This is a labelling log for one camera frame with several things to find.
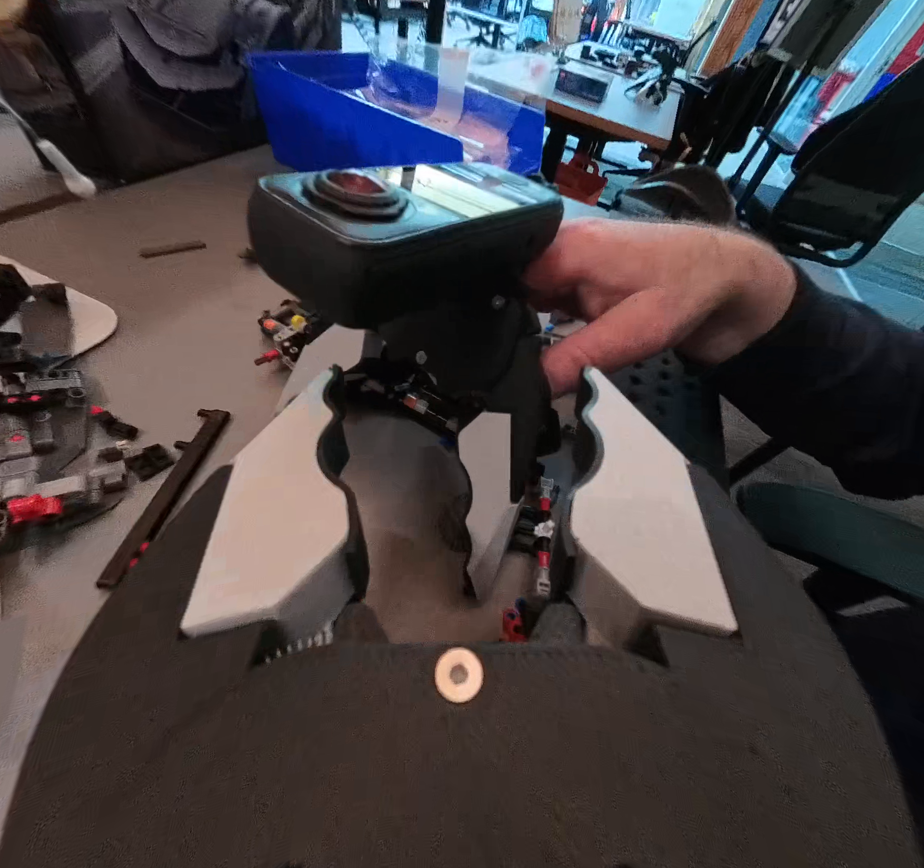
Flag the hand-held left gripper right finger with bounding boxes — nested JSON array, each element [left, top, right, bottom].
[[556, 366, 740, 651]]

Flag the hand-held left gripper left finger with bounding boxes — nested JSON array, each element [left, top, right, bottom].
[[179, 366, 371, 639]]

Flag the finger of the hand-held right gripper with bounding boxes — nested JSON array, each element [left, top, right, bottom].
[[278, 325, 479, 602], [459, 412, 541, 598]]

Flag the pile of technic parts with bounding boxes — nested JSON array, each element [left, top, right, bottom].
[[253, 296, 340, 372]]

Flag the person's right forearm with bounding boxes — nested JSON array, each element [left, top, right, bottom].
[[711, 262, 924, 502]]

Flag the long black lego beam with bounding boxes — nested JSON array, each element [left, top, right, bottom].
[[96, 408, 232, 589]]

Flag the black lego plate piece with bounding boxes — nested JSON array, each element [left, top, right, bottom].
[[126, 444, 176, 481]]

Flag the black lego connector red pin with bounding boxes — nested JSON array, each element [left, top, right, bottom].
[[90, 406, 140, 441]]

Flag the grey lego subassembly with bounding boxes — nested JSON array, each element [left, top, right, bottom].
[[0, 370, 138, 531]]

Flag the dark lego set box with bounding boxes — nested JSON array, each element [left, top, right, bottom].
[[0, 0, 344, 187]]

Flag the person's right hand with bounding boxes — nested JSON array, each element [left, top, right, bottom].
[[523, 217, 800, 397]]

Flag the blue plastic bin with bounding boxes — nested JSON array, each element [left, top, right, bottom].
[[245, 51, 547, 178]]

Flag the clear plastic bag with tape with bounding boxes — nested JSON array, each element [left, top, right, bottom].
[[364, 45, 546, 156]]

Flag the dark chair seat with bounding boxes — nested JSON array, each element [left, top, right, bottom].
[[736, 482, 924, 603]]

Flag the background office desk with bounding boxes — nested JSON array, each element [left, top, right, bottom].
[[469, 41, 687, 154]]

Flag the black mesh office chair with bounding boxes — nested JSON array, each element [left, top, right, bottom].
[[729, 77, 924, 270]]

